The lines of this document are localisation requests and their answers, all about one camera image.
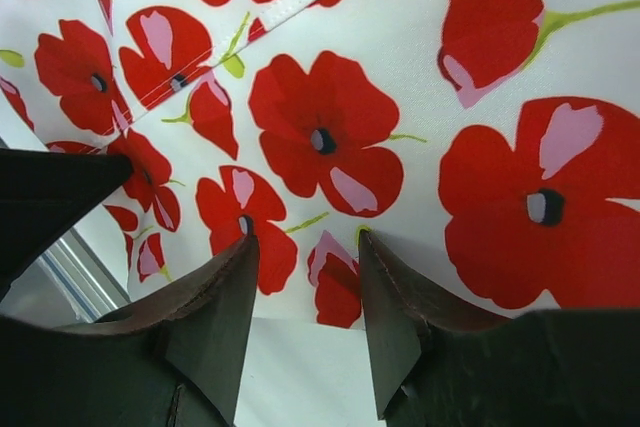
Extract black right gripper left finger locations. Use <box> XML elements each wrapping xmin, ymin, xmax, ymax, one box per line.
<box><xmin>1</xmin><ymin>234</ymin><xmax>260</xmax><ymax>426</ymax></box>

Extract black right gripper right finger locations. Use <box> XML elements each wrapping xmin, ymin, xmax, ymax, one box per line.
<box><xmin>359</xmin><ymin>230</ymin><xmax>639</xmax><ymax>426</ymax></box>

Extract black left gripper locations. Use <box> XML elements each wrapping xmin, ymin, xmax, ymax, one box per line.
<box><xmin>1</xmin><ymin>148</ymin><xmax>133</xmax><ymax>287</ymax></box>

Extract white red floral skirt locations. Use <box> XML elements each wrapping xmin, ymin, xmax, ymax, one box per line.
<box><xmin>1</xmin><ymin>0</ymin><xmax>639</xmax><ymax>328</ymax></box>

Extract aluminium frame rail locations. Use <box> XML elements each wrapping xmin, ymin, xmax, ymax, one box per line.
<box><xmin>1</xmin><ymin>228</ymin><xmax>130</xmax><ymax>328</ymax></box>

